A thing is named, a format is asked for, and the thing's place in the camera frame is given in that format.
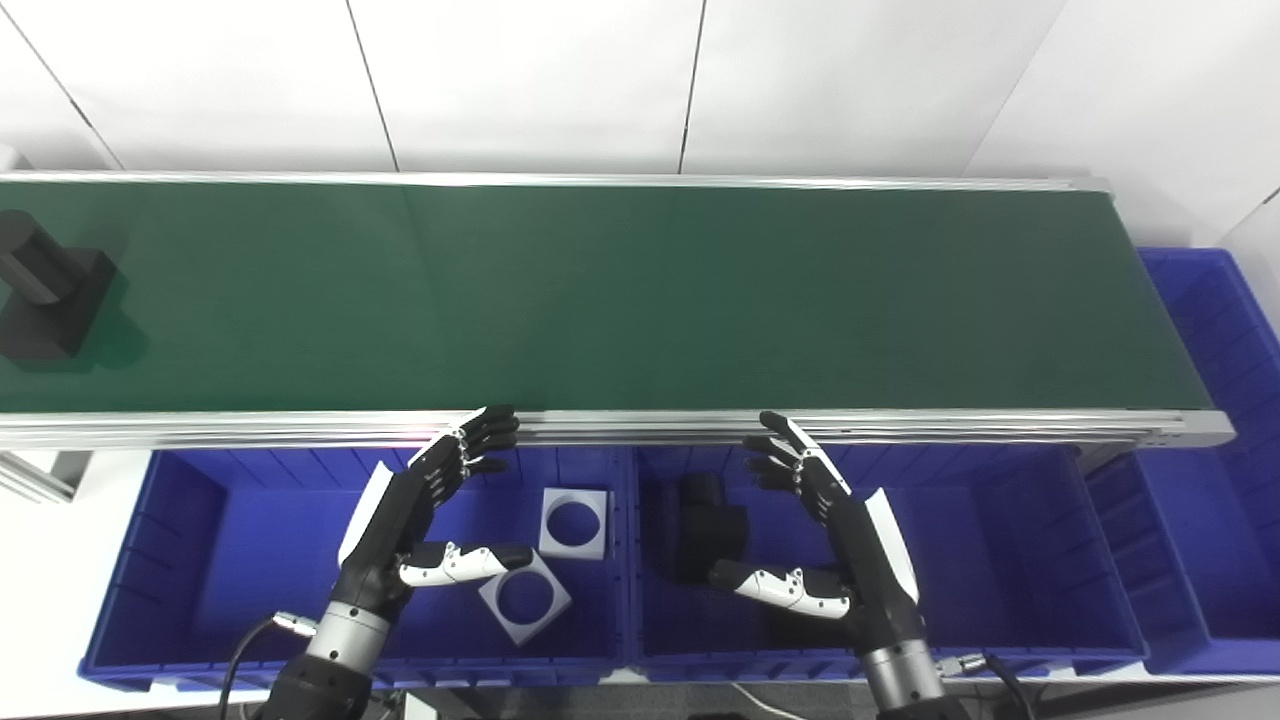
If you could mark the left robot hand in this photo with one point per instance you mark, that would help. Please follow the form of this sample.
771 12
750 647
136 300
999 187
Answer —
385 525

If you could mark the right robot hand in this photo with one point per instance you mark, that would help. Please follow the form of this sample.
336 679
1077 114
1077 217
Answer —
865 560

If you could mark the black cylinder-on-block part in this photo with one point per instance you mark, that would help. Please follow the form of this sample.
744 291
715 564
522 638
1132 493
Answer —
712 525
45 300

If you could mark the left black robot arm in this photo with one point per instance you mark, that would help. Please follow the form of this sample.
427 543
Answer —
330 670

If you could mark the blue plastic bin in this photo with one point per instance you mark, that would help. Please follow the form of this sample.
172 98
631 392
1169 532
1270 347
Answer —
250 560
1210 450
1000 560

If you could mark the green conveyor belt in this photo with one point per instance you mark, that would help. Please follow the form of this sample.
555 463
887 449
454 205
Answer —
620 300
900 425

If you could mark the aluminium conveyor leg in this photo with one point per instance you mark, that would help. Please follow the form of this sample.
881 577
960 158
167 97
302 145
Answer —
40 472

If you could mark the small white box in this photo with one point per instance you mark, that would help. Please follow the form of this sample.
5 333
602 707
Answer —
420 706

